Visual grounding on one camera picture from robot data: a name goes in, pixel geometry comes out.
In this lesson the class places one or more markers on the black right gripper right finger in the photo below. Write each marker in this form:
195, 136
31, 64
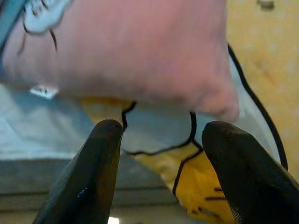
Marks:
252, 182

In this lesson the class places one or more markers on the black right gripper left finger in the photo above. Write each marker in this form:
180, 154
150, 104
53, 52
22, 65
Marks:
88, 177

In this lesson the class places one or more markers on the yellow cartoon print blanket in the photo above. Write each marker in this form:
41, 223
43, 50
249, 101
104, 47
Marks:
201, 186

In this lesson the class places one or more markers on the pink pillow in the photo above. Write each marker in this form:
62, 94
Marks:
140, 58

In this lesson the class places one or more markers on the bed with white sheet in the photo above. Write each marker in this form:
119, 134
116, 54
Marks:
35, 130

